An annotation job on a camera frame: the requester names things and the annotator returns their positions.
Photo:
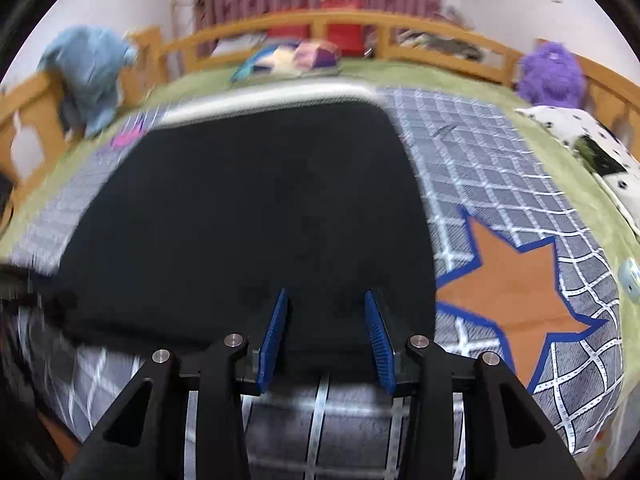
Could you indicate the small pale blue object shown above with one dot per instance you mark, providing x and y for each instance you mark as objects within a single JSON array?
[{"x": 630, "y": 280}]

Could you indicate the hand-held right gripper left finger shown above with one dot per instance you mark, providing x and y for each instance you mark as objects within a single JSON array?
[{"x": 272, "y": 342}]

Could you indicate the black pants with white stripes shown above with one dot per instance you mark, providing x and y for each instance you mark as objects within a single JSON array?
[{"x": 250, "y": 200}]

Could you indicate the light blue fleece garment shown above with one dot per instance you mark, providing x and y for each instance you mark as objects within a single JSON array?
[{"x": 90, "y": 75}]

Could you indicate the white spotted pillow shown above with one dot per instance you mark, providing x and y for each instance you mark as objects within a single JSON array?
[{"x": 565, "y": 122}]

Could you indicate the purple plush toy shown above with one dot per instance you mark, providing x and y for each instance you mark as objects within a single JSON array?
[{"x": 550, "y": 75}]

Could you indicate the geometric patterned cushion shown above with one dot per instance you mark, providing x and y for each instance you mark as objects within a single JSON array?
[{"x": 300, "y": 57}]

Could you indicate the red chair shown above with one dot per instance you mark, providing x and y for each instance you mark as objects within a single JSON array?
[
  {"x": 344, "y": 37},
  {"x": 285, "y": 32}
]

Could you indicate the grey checked star-print sheet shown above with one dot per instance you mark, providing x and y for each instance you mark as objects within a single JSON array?
[{"x": 500, "y": 200}]

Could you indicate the green fleece blanket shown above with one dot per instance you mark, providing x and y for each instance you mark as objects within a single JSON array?
[{"x": 592, "y": 220}]

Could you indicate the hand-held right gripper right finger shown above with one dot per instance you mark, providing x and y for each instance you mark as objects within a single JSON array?
[{"x": 381, "y": 347}]

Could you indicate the wooden bed frame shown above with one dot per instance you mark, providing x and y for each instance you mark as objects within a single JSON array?
[{"x": 240, "y": 31}]

